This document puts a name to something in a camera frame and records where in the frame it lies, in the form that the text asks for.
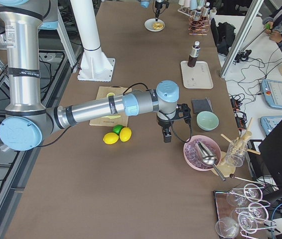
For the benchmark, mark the grey folded cloth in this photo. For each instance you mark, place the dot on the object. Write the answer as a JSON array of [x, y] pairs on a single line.
[[200, 105]]

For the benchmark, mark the wine glass top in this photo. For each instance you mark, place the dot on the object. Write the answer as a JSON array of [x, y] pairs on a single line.
[[242, 197]]

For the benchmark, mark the green lime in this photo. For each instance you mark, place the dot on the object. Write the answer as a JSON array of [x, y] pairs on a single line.
[[117, 129]]

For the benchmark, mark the wooden cutting board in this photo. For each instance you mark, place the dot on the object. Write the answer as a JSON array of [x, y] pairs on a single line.
[[102, 92]]

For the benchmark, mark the mint green bowl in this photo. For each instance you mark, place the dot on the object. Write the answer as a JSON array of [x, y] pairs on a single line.
[[207, 120]]

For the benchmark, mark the metal ice scoop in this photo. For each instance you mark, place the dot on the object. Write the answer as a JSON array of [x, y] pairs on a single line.
[[208, 158]]

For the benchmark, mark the wine glass rack tray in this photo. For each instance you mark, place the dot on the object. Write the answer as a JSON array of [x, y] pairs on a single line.
[[224, 209]]

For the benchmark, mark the braided donut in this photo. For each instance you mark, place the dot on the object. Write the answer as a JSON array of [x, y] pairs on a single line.
[[157, 26]]

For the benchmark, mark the pink bowl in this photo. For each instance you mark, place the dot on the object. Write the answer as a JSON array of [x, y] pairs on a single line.
[[210, 143]]

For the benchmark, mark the blue teach pendant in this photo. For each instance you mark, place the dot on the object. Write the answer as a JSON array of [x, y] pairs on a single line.
[[272, 91], [268, 123]]

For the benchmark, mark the aluminium frame post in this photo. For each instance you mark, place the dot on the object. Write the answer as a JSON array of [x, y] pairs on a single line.
[[241, 35]]

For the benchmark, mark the yellow lemon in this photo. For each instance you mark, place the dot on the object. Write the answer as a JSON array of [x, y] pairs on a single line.
[[125, 134], [110, 138]]

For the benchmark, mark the black orange adapter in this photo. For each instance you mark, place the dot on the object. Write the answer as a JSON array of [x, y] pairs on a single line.
[[240, 116]]

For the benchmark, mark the cream rabbit tray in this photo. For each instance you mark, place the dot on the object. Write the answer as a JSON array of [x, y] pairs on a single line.
[[197, 77]]

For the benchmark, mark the wine glass middle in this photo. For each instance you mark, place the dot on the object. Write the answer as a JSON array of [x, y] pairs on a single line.
[[257, 210]]

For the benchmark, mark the blue teach pendant upper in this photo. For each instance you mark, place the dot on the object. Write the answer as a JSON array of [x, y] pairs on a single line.
[[272, 91]]

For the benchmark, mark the copper wire bottle rack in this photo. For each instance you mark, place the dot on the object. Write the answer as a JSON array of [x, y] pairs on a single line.
[[199, 26]]

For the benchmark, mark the yellow plastic knife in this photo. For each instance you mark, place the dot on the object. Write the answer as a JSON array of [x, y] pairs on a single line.
[[112, 116]]

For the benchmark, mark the wine glass bottom left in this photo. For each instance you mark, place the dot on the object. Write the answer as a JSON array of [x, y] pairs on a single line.
[[227, 227]]

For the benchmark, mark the white bowl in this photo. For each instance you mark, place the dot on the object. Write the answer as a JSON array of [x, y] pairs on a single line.
[[148, 24]]

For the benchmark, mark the clear glass mug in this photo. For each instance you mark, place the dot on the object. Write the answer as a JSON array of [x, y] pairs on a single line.
[[235, 155]]

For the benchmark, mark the pile of clear ice cubes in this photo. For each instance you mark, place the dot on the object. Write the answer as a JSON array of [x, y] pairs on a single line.
[[191, 157]]

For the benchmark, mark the dark drink bottle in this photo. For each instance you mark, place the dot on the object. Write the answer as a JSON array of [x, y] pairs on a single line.
[[194, 53]]

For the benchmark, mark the bottle in copper rack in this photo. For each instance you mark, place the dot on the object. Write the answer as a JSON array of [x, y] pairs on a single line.
[[197, 14]]

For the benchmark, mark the blue teach pendant lower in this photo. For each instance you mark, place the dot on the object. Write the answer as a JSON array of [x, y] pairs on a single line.
[[268, 123]]

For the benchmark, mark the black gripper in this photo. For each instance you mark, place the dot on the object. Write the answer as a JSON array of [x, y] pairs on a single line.
[[158, 5], [164, 122]]

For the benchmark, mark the yellow lemon far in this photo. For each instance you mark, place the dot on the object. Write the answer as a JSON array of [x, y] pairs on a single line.
[[125, 134]]

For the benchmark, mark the black bag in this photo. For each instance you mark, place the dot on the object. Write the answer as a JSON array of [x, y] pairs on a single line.
[[223, 36]]

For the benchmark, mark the half lemon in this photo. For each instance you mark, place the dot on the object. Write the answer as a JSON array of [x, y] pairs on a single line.
[[110, 94]]

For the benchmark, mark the wine glass lower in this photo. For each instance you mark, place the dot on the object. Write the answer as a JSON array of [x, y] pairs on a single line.
[[247, 222]]

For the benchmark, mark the yellow lemon near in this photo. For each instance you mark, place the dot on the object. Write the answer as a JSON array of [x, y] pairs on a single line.
[[110, 138]]

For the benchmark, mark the wooden cup stand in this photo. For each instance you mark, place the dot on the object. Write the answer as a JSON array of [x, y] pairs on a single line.
[[245, 138]]

